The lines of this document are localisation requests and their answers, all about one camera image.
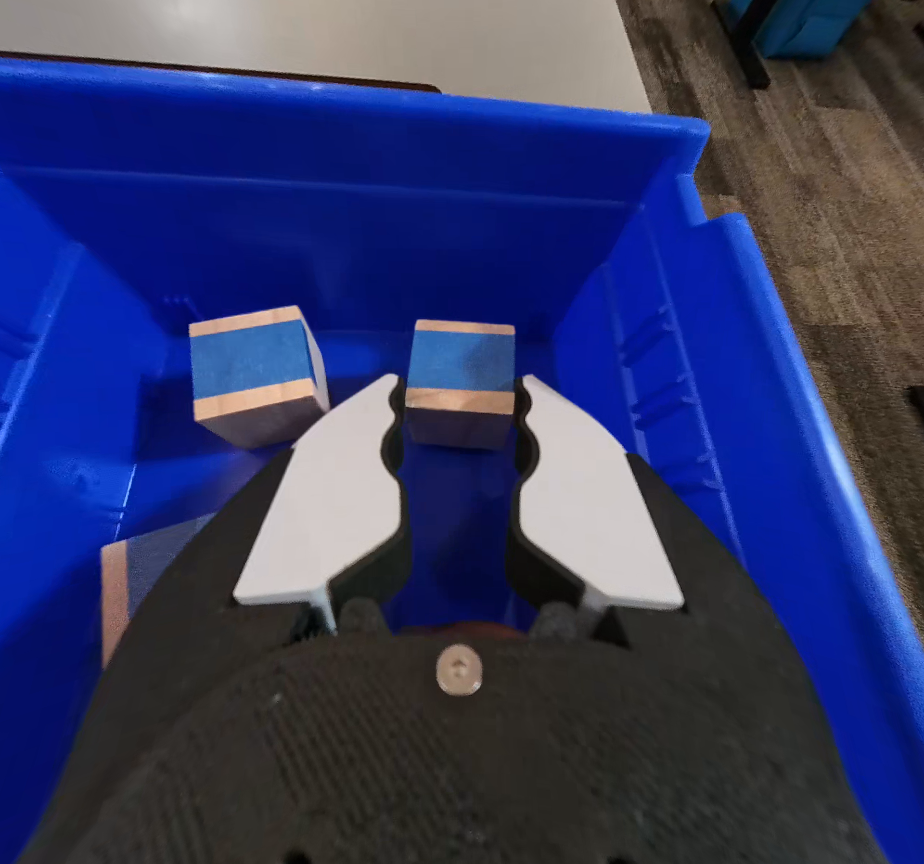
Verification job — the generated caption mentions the blue-taped wooden cube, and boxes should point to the blue-taped wooden cube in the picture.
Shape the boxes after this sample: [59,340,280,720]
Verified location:
[100,510,221,670]
[188,304,332,451]
[404,319,517,452]

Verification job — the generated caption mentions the blue plastic bin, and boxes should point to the blue plastic bin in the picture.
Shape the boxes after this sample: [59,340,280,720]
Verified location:
[0,59,924,864]

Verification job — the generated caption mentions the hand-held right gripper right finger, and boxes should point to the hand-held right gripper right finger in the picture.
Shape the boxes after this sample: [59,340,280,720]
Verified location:
[505,373,685,637]

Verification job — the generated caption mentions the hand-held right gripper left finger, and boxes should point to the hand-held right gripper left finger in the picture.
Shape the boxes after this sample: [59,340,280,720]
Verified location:
[232,373,414,634]

